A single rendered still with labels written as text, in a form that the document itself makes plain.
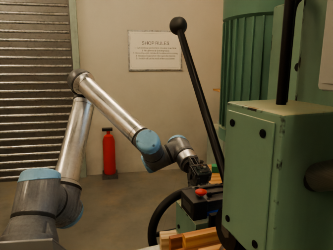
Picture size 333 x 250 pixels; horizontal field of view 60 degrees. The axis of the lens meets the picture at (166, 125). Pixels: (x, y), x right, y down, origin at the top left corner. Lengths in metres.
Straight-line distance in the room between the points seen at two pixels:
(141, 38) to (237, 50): 2.98
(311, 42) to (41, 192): 0.98
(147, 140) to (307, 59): 0.84
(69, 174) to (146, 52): 2.35
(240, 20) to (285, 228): 0.34
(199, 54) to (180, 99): 0.59
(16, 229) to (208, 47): 3.03
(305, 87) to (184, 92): 3.25
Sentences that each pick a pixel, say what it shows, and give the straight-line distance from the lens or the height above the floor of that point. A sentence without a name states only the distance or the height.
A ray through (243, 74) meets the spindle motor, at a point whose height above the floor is 1.32.
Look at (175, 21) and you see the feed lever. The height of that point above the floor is 1.42.
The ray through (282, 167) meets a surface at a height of 1.25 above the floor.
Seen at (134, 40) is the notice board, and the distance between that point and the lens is 3.45.
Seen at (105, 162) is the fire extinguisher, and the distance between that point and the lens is 3.48.
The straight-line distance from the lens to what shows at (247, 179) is 0.30.
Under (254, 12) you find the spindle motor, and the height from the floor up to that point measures 1.42.
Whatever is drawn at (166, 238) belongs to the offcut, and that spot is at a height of 0.94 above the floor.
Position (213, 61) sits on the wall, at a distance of 3.67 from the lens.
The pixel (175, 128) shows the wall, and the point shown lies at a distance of 3.62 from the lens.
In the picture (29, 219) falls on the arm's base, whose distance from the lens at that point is 1.10.
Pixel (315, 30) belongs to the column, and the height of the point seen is 1.37.
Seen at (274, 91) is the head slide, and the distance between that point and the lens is 0.45.
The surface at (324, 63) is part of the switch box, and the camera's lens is 0.25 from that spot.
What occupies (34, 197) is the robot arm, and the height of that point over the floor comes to 0.89.
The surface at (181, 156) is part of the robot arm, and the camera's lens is 1.19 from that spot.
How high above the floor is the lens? 1.34
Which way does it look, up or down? 12 degrees down
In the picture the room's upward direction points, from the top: straight up
